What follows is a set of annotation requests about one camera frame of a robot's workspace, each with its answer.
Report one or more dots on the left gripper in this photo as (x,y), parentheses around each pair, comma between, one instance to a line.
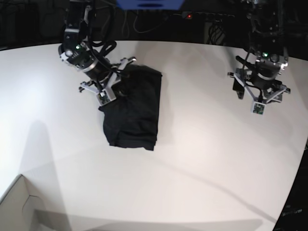
(262,92)

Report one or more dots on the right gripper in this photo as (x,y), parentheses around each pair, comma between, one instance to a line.
(107,89)

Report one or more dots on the black t-shirt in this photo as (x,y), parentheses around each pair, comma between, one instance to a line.
(132,121)

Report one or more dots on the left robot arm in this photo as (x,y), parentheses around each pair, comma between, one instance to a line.
(267,55)

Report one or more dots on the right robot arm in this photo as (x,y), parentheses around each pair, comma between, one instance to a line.
(79,51)

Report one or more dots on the blue plastic bin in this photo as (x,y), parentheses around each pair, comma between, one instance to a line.
(150,4)

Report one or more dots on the black power strip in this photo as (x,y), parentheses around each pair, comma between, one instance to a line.
(207,17)

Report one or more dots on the white cardboard box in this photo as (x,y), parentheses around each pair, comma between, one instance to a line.
(21,211)

